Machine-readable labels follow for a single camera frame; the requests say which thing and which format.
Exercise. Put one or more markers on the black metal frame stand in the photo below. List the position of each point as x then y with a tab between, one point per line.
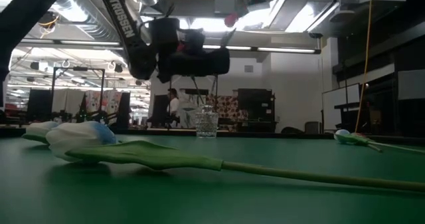
79	68

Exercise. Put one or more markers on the red floral patterned panel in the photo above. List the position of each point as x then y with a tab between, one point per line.
229	111

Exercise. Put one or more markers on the black cabinet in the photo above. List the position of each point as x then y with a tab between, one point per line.
255	107

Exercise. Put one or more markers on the grey wall vent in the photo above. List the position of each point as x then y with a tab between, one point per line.
248	68

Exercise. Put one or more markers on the green table mat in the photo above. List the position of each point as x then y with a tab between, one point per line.
232	200

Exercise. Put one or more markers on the colourful patterned panel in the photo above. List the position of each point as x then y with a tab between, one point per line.
103	102

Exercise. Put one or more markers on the grey rectangular ceiling duct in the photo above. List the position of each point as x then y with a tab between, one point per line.
199	6

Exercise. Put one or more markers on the silver ribbed ventilation duct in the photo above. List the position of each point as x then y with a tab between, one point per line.
86	21

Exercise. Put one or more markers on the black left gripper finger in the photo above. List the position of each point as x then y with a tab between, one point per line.
217	62

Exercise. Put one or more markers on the person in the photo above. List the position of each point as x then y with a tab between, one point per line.
173	106

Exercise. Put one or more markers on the grey bin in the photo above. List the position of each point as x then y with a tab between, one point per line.
312	127

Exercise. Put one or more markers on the white teal patterned panel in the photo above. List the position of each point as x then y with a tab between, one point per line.
187	112

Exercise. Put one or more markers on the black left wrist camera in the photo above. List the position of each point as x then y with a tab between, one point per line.
164	34

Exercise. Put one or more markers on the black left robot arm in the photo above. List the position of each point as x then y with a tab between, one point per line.
126	21

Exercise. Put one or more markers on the white blue-tipped artificial tulip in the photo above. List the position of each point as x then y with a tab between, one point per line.
40	128
341	135
79	139

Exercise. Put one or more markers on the whiteboard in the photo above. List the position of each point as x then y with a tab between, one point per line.
342	97

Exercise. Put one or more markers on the clear glass vase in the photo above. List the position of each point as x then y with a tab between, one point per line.
206	126

